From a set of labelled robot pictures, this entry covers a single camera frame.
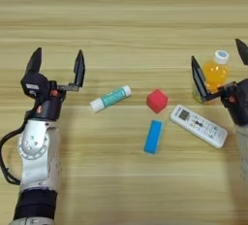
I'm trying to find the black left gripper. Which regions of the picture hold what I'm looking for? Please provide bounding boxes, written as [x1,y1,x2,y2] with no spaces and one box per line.
[24,47,86,122]

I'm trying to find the red cube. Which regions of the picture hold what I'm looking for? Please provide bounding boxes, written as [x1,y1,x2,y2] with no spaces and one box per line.
[145,88,170,114]

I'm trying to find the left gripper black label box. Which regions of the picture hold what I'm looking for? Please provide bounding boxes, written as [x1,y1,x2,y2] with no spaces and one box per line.
[20,71,51,100]

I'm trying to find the white remote control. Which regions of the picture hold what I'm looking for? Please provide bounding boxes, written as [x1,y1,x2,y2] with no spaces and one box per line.
[170,104,229,149]

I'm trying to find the orange juice bottle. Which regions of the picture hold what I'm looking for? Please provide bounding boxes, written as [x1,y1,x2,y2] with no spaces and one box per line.
[192,49,232,105]

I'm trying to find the blue rectangular block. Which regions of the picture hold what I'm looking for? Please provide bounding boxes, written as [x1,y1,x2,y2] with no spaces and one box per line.
[143,119,164,155]

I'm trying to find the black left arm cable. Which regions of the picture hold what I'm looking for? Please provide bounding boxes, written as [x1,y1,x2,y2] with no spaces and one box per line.
[0,112,31,186]

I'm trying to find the green white glue stick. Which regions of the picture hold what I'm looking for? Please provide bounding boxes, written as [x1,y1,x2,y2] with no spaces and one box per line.
[89,84,133,113]

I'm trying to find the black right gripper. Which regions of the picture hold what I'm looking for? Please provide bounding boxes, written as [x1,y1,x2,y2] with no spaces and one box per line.
[190,38,248,127]

